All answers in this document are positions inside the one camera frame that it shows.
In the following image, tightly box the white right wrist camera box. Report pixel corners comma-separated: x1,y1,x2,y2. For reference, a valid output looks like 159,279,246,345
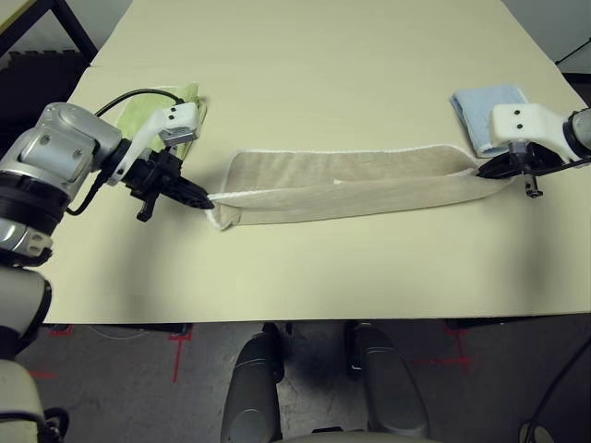
488,103,583,162

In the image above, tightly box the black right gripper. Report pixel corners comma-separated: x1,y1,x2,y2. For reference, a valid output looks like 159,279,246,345
476,141,591,198

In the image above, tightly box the grey robot leg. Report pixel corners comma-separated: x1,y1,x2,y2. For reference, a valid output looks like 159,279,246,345
344,322,430,439
221,332,283,443

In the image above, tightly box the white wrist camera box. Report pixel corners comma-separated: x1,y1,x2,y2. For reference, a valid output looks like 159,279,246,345
488,103,583,162
110,102,204,186

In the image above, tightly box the black left wrist camera cable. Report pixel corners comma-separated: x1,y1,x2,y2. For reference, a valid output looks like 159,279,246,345
66,88,182,217

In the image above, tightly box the grey robot left leg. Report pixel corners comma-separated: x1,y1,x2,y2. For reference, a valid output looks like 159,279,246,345
221,332,283,443

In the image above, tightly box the black foam floor mat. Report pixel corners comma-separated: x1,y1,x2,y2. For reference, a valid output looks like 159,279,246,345
0,49,87,153

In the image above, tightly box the round grey robot hip cap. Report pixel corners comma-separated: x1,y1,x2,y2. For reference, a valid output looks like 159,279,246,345
519,422,555,443

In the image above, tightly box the grey robot right leg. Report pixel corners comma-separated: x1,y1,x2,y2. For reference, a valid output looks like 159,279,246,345
344,322,430,439

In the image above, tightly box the folded blue towel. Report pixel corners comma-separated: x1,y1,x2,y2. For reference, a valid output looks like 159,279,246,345
450,83,532,158

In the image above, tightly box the beige towel white trim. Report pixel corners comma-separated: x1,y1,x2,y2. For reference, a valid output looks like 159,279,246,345
205,145,513,232

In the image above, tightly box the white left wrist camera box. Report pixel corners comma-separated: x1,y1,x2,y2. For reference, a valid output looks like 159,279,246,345
110,102,204,186

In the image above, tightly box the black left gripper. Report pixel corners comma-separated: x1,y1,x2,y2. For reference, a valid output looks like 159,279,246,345
123,150,214,222

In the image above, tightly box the folded green towel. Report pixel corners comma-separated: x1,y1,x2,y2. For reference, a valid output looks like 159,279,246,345
115,81,209,161

